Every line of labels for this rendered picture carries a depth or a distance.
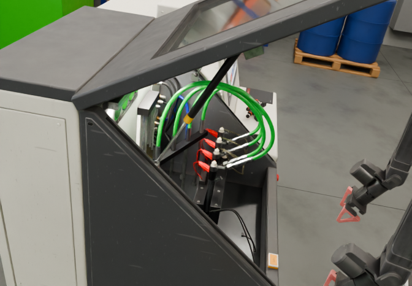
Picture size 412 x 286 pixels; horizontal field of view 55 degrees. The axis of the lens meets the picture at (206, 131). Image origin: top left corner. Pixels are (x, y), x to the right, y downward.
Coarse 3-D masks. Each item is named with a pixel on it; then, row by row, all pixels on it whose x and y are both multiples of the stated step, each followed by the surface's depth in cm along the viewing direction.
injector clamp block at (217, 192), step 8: (224, 160) 164; (216, 176) 154; (224, 176) 155; (200, 184) 148; (216, 184) 150; (224, 184) 150; (200, 192) 144; (216, 192) 145; (200, 200) 141; (216, 200) 142; (200, 208) 140; (216, 208) 139; (208, 216) 141; (216, 216) 140; (216, 224) 142
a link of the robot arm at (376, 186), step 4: (376, 176) 130; (372, 180) 131; (376, 180) 129; (380, 180) 129; (368, 184) 132; (372, 184) 130; (376, 184) 129; (380, 184) 128; (368, 188) 131; (372, 188) 130; (376, 188) 129; (380, 188) 129; (384, 188) 128; (368, 192) 132; (372, 192) 130; (376, 192) 130; (380, 192) 130; (384, 192) 130; (376, 196) 131
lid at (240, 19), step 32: (224, 0) 131; (256, 0) 108; (288, 0) 92; (320, 0) 73; (352, 0) 69; (384, 0) 69; (160, 32) 116; (192, 32) 105; (224, 32) 82; (256, 32) 74; (288, 32) 74; (128, 64) 93; (160, 64) 81; (192, 64) 80; (96, 96) 86
